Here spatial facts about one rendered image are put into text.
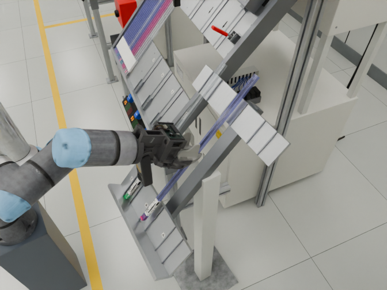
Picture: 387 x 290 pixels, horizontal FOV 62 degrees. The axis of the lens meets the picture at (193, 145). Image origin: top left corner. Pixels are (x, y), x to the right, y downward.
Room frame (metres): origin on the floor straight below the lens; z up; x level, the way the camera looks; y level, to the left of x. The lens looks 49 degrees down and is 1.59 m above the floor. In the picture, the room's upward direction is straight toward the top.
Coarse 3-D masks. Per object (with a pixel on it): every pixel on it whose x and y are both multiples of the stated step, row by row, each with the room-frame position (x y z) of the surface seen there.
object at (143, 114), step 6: (114, 48) 1.38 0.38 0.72; (114, 54) 1.32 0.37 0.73; (120, 66) 1.22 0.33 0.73; (126, 78) 1.13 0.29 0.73; (126, 84) 1.10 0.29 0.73; (132, 90) 1.06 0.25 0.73; (132, 96) 1.02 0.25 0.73; (138, 102) 0.98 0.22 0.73; (138, 108) 0.94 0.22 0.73; (144, 114) 0.91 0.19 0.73; (144, 120) 0.88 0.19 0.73; (150, 126) 0.85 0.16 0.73
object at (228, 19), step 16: (192, 0) 1.22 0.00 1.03; (208, 0) 1.15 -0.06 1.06; (224, 0) 1.09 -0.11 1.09; (192, 16) 1.14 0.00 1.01; (208, 16) 1.09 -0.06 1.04; (224, 16) 1.03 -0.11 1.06; (240, 16) 0.98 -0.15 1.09; (256, 16) 0.93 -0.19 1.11; (208, 32) 1.02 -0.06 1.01; (240, 32) 0.93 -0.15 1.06; (224, 48) 0.92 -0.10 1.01
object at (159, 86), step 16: (144, 64) 1.15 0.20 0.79; (160, 64) 1.08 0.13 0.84; (144, 80) 1.08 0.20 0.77; (160, 80) 1.01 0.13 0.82; (176, 80) 0.95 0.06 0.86; (144, 96) 1.00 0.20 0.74; (160, 96) 0.94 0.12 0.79; (176, 96) 0.89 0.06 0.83; (160, 112) 0.88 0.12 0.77; (176, 112) 0.83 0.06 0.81
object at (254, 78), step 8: (256, 80) 0.61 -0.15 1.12; (248, 88) 0.60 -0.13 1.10; (240, 96) 0.59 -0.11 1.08; (232, 104) 0.59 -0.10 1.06; (224, 112) 0.58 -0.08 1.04; (224, 120) 0.57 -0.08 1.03; (216, 128) 0.56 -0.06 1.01; (208, 136) 0.55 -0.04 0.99; (200, 144) 0.54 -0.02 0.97; (184, 168) 0.51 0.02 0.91; (176, 176) 0.50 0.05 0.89; (168, 184) 0.49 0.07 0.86; (160, 192) 0.49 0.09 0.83; (160, 200) 0.47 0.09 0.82; (144, 216) 0.45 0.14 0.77
